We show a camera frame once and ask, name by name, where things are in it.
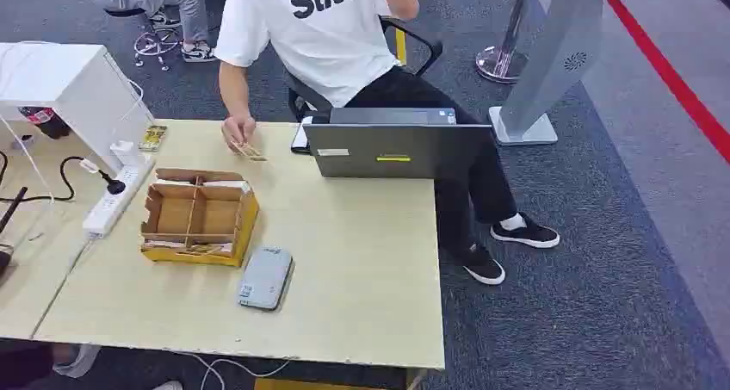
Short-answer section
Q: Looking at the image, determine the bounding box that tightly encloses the yellow card pack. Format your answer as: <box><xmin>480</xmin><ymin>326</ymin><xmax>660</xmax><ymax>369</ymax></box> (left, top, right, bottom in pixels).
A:
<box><xmin>138</xmin><ymin>124</ymin><xmax>169</xmax><ymax>153</ymax></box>

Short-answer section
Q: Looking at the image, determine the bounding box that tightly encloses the seated person in white shirt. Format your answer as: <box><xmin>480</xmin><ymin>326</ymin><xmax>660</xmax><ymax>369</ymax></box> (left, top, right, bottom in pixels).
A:
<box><xmin>213</xmin><ymin>0</ymin><xmax>561</xmax><ymax>287</ymax></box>

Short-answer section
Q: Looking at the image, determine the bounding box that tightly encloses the white power strip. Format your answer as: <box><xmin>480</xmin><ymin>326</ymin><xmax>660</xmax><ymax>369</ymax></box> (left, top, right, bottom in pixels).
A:
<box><xmin>82</xmin><ymin>155</ymin><xmax>157</xmax><ymax>241</ymax></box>

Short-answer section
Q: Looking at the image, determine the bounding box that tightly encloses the printed playing card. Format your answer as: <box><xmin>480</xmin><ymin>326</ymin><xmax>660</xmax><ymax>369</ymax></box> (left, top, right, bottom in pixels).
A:
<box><xmin>230</xmin><ymin>140</ymin><xmax>269</xmax><ymax>163</ymax></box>

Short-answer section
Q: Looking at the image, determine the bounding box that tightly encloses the card stack in box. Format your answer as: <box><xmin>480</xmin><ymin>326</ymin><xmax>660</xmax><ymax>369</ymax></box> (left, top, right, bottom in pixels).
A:
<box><xmin>142</xmin><ymin>238</ymin><xmax>236</xmax><ymax>258</ymax></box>

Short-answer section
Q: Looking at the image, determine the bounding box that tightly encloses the black rod tool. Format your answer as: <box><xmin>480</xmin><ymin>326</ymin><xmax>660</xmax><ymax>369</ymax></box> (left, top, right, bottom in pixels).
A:
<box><xmin>0</xmin><ymin>186</ymin><xmax>29</xmax><ymax>275</ymax></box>

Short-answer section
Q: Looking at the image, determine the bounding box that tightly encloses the wooden card box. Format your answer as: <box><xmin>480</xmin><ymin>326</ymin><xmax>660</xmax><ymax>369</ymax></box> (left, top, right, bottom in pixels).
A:
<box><xmin>139</xmin><ymin>167</ymin><xmax>261</xmax><ymax>269</ymax></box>

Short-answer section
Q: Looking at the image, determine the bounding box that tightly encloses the black plug with cable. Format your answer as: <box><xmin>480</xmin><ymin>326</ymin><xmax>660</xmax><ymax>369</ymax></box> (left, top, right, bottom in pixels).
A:
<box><xmin>0</xmin><ymin>151</ymin><xmax>127</xmax><ymax>204</ymax></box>

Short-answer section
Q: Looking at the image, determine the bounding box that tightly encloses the person's hand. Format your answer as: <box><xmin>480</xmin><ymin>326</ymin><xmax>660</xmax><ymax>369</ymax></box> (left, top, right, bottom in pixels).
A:
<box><xmin>220</xmin><ymin>115</ymin><xmax>257</xmax><ymax>154</ymax></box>

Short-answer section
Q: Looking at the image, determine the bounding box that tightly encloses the white cabinet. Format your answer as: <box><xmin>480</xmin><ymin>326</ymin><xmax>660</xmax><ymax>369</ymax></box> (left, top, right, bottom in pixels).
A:
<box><xmin>0</xmin><ymin>41</ymin><xmax>156</xmax><ymax>176</ymax></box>

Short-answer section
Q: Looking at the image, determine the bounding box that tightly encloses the chrome stanchion post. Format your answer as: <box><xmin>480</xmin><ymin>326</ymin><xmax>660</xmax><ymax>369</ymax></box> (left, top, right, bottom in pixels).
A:
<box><xmin>475</xmin><ymin>0</ymin><xmax>538</xmax><ymax>85</ymax></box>

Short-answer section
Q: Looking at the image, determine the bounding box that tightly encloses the thin white cable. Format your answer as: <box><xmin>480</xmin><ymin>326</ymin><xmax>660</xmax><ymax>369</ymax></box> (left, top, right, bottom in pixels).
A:
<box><xmin>0</xmin><ymin>112</ymin><xmax>57</xmax><ymax>205</ymax></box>

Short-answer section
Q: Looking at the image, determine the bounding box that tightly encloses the grey kiosk stand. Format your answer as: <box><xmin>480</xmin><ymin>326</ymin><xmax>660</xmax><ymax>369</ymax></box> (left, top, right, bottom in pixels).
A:
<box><xmin>487</xmin><ymin>0</ymin><xmax>606</xmax><ymax>147</ymax></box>

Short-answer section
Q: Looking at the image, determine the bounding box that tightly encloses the grey shoe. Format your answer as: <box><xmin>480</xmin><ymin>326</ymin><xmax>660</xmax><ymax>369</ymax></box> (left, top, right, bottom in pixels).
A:
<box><xmin>52</xmin><ymin>344</ymin><xmax>102</xmax><ymax>380</ymax></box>

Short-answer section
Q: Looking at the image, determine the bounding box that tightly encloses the yellow box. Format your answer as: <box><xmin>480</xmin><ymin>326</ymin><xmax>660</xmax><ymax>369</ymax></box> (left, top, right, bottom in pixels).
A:
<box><xmin>254</xmin><ymin>376</ymin><xmax>413</xmax><ymax>390</ymax></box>

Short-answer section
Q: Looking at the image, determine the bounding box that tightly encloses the chrome base stool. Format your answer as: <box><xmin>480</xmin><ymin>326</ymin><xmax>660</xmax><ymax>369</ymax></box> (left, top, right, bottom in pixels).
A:
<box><xmin>104</xmin><ymin>6</ymin><xmax>185</xmax><ymax>72</ymax></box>

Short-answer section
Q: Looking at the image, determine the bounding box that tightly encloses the black office chair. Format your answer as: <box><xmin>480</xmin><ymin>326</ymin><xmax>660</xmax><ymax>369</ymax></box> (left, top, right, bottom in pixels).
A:
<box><xmin>285</xmin><ymin>16</ymin><xmax>445</xmax><ymax>121</ymax></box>

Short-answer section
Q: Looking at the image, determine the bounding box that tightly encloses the grey flat case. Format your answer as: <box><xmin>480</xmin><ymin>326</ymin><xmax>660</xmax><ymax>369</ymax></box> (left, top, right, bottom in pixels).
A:
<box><xmin>237</xmin><ymin>245</ymin><xmax>295</xmax><ymax>313</ymax></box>

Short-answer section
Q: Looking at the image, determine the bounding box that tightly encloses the red and black bottle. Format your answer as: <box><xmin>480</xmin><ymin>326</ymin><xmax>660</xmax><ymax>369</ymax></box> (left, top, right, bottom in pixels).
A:
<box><xmin>17</xmin><ymin>106</ymin><xmax>73</xmax><ymax>141</ymax></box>

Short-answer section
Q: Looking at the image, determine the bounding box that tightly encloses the grey laptop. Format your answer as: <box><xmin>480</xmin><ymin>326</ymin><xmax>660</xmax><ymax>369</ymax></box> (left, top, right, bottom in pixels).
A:
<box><xmin>302</xmin><ymin>107</ymin><xmax>495</xmax><ymax>180</ymax></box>

